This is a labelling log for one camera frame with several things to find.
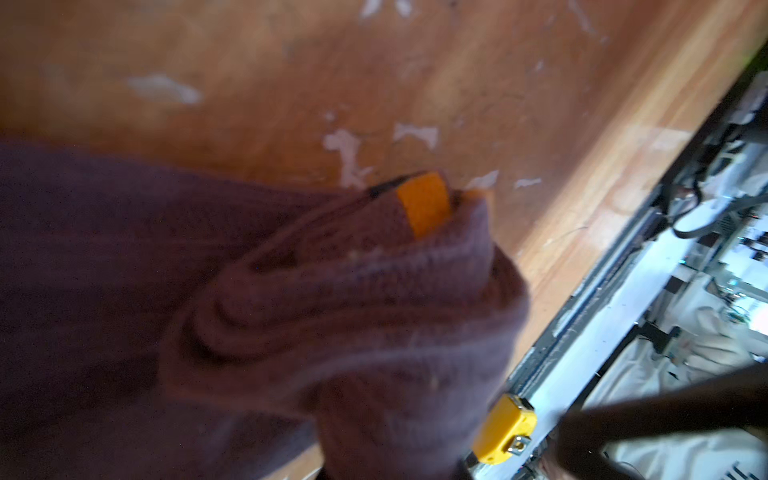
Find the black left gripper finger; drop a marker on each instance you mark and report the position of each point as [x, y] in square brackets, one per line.
[737, 399]

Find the purple sock beige toe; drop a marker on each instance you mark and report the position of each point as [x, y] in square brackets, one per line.
[159, 324]

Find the yellow tape measure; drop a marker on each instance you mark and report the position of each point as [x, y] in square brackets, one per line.
[506, 432]

